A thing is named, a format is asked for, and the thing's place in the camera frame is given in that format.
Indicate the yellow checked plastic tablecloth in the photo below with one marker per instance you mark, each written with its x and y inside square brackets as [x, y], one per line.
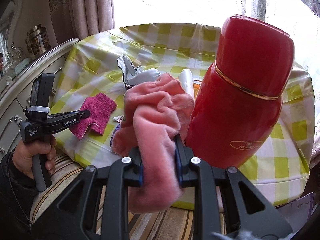
[175, 45]

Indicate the person's left hand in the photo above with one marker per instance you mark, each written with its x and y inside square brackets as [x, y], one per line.
[27, 152]

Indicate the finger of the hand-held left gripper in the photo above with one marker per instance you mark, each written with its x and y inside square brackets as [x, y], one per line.
[75, 114]

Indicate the white cloth with checked lining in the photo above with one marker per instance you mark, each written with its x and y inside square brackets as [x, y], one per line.
[142, 78]

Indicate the striped plush cushion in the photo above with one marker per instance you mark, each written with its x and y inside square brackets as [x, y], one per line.
[160, 225]

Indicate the red thermos flask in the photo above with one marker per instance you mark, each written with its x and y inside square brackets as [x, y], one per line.
[237, 117]

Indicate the white lace curtain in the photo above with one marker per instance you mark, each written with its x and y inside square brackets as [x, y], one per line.
[260, 2]

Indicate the purple and white cardboard box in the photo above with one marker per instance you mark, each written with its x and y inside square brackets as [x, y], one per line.
[297, 205]

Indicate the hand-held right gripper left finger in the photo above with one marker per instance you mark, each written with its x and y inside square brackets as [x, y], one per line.
[140, 177]

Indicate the brown patterned curtain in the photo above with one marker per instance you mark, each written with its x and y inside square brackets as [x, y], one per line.
[316, 135]

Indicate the person's left forearm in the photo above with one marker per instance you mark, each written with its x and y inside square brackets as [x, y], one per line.
[12, 200]

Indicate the white ornate dresser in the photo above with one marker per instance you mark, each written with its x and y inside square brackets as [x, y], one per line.
[60, 52]

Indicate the beige pleated curtain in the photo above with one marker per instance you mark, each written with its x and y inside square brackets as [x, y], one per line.
[82, 5]

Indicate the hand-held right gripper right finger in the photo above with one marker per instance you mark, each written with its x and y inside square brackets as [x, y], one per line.
[178, 170]

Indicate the white plastic packet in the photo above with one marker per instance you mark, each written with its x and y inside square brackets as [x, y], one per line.
[187, 82]

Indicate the magenta knit cloth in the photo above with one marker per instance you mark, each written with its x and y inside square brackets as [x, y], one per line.
[97, 112]

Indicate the orange mesh cloth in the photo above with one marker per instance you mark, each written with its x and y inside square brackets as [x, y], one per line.
[197, 86]

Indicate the gold patterned tin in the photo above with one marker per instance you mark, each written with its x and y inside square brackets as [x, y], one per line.
[30, 48]
[42, 40]

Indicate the pink fluffy cloth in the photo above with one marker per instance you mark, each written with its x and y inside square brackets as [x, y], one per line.
[155, 130]

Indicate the white ornate mirror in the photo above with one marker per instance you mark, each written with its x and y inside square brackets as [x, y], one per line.
[15, 47]

